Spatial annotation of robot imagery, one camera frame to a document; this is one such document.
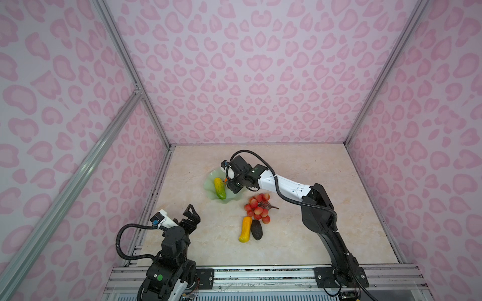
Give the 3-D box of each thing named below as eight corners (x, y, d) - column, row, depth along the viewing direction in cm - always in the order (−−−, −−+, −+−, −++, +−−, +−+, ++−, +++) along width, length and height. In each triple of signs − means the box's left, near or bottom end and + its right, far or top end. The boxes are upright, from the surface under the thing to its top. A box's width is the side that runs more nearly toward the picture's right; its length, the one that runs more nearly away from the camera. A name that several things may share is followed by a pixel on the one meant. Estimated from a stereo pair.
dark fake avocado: (251, 239, 85) (251, 237, 82) (251, 222, 90) (251, 219, 87) (262, 239, 84) (262, 237, 82) (261, 222, 90) (262, 219, 87)
